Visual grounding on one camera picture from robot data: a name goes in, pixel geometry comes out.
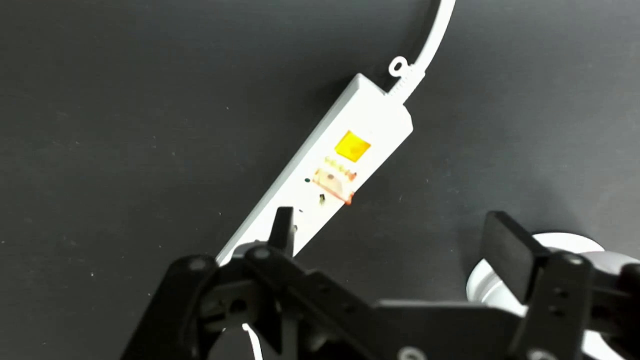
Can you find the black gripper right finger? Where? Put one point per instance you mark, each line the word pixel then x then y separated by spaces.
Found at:
pixel 517 256

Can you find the white power strip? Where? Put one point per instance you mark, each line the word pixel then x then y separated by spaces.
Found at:
pixel 347 143

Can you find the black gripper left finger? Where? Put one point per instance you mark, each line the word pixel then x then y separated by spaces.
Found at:
pixel 285 231

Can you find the white electric kettle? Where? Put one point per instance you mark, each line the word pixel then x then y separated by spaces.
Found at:
pixel 611 273

